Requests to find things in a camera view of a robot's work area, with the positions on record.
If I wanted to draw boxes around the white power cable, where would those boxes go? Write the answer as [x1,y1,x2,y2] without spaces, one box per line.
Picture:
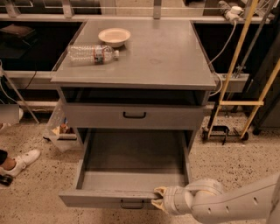
[207,20,239,98]

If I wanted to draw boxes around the white sneaker far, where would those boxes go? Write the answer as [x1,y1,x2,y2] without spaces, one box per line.
[0,108,25,131]

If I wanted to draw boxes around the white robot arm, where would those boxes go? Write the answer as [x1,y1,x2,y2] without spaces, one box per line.
[151,173,280,224]

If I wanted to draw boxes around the white sneaker near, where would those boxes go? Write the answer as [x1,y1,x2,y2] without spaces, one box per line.
[0,150,41,177]

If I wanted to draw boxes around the white sneaker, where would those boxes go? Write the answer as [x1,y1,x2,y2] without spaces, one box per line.
[0,108,25,131]
[0,150,41,177]

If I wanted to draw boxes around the black caster wheel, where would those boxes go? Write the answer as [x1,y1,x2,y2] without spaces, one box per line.
[0,174,13,186]

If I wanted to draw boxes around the yellow ladder frame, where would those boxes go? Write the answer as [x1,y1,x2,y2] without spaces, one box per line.
[204,0,280,140]

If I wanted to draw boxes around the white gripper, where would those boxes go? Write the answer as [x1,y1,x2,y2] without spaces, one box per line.
[151,186,193,215]

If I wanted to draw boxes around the grey top drawer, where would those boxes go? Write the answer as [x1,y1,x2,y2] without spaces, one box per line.
[62,103,204,130]

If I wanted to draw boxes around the white bowl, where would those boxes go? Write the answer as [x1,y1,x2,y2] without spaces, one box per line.
[98,28,130,47]

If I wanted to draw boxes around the clear plastic water bottle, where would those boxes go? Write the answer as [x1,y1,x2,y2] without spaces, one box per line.
[67,45,119,64]

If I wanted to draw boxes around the black wheeled cart base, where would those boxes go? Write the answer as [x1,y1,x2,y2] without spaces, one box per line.
[201,125,249,144]

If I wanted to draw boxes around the grey drawer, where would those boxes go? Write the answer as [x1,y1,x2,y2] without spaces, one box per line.
[62,103,204,130]
[59,129,192,209]

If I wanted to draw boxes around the grey drawer cabinet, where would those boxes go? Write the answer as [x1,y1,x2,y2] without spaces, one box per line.
[52,18,215,146]

